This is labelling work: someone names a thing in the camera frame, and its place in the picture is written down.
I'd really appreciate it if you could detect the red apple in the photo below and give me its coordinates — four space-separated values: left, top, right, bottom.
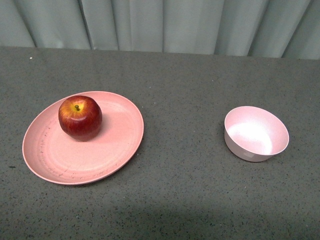
58 95 103 142

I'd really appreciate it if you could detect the pink bowl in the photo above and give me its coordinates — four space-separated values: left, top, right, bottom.
224 106 290 163

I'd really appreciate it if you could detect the pink plate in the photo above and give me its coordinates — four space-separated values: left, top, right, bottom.
22 91 144 185

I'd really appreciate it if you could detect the grey-white curtain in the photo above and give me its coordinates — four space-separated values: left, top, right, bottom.
0 0 320 60

